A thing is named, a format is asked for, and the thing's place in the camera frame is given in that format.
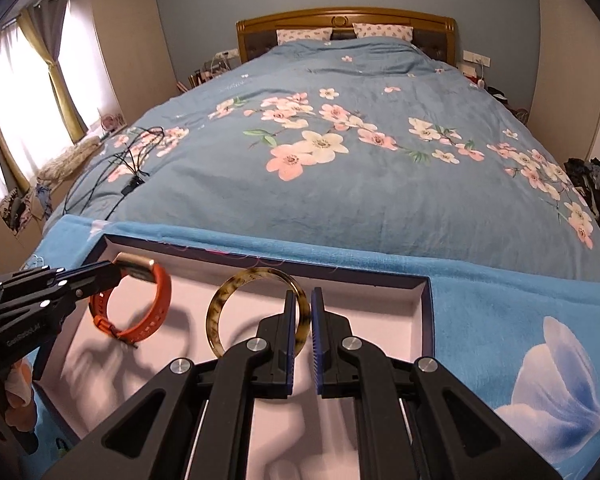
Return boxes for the wooden bed headboard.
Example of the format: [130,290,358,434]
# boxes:
[236,6,456,66]

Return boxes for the tortoiseshell bangle bracelet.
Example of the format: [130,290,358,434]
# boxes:
[204,265,312,360]

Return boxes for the light blue floral blanket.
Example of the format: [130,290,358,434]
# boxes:
[27,216,600,479]

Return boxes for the white wall socket panel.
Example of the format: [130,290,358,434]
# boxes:
[463,50,491,67]

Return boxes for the grey and olive curtains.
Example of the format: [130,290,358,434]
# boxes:
[0,0,87,200]

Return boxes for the blue floral duvet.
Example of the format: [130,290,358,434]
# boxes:
[55,37,600,282]

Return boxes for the floral pillow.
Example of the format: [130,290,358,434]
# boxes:
[352,23,414,42]
[276,27,332,46]

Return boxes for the black cable bundle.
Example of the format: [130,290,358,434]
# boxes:
[61,126,167,221]

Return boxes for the left floral pillow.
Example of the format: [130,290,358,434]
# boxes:
[276,27,332,46]

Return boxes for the right floral pillow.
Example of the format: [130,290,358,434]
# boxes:
[352,23,414,42]

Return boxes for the cluttered left nightstand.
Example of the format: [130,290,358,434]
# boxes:
[176,49,240,93]

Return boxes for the fluffy window seat cushion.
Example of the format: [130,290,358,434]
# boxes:
[36,136,102,186]

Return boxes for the dark blue shallow box tray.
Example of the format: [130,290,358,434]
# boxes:
[38,235,430,479]

